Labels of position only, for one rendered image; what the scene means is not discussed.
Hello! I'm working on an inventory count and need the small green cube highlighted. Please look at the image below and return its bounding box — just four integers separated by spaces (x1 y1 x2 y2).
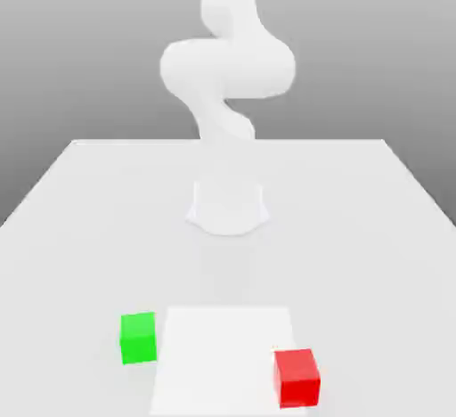
118 311 159 366

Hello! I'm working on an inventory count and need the small red cube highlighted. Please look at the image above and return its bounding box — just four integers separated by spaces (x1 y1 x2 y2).
273 347 322 410

